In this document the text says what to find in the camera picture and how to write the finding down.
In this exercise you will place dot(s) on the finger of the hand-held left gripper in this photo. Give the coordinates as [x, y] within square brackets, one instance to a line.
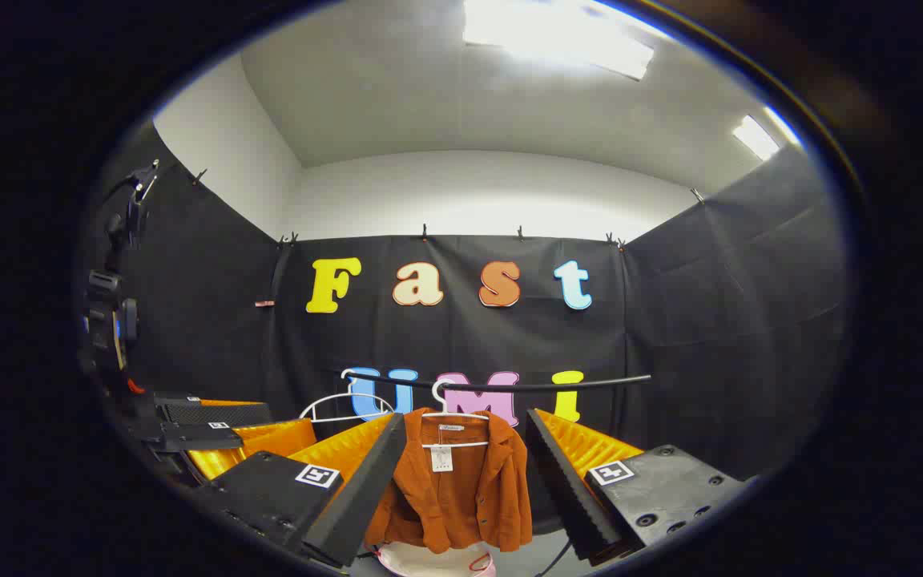
[213, 413]
[189, 437]

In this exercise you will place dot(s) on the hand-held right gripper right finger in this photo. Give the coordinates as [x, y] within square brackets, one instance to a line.
[566, 497]

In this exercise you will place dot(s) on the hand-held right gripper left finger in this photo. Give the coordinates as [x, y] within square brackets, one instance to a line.
[365, 497]

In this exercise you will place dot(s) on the white hanger with crossbar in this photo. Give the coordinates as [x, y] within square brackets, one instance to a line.
[455, 414]

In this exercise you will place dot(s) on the black clothes rack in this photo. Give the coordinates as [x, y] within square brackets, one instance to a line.
[558, 385]

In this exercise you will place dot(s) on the black backdrop cloth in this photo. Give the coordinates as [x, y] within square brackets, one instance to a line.
[469, 336]

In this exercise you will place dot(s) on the small ceiling light panel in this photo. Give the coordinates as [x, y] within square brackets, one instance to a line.
[754, 138]

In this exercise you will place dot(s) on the large ceiling light panel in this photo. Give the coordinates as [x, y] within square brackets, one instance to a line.
[558, 36]

